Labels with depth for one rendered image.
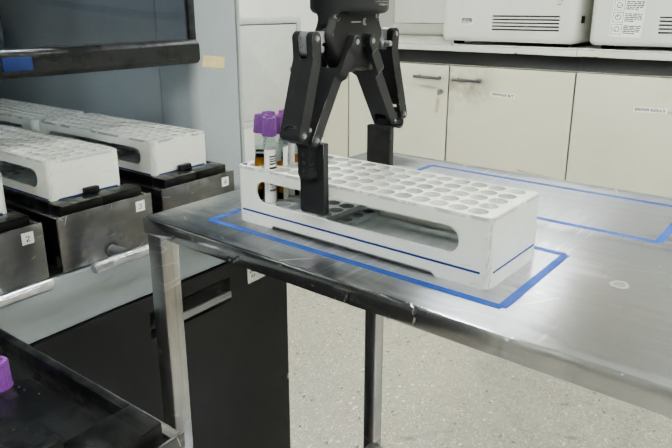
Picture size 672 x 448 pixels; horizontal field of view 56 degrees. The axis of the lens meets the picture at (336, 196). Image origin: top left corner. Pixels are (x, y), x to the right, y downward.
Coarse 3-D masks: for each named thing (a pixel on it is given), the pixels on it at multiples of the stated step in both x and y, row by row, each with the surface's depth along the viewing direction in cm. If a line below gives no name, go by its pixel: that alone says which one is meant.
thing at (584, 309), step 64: (576, 192) 80; (256, 256) 60; (320, 256) 60; (576, 256) 60; (640, 256) 60; (448, 320) 48; (512, 320) 47; (576, 320) 47; (640, 320) 47; (576, 384) 43; (640, 384) 40
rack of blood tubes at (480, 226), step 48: (336, 192) 60; (384, 192) 59; (432, 192) 58; (480, 192) 58; (528, 192) 58; (336, 240) 62; (384, 240) 58; (432, 240) 62; (480, 240) 52; (528, 240) 57; (480, 288) 53
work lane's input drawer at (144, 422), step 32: (0, 352) 46; (32, 352) 44; (32, 384) 42; (64, 384) 41; (96, 384) 42; (0, 416) 39; (32, 416) 39; (64, 416) 39; (96, 416) 39; (128, 416) 37
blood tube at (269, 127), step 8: (264, 120) 65; (272, 120) 65; (264, 128) 65; (272, 128) 65; (264, 136) 65; (272, 136) 65; (264, 144) 66; (272, 144) 65; (264, 152) 66; (272, 152) 66; (264, 160) 66; (272, 160) 66; (264, 168) 66; (272, 168) 66; (264, 184) 67; (272, 184) 67; (264, 192) 67; (272, 192) 67; (272, 200) 67
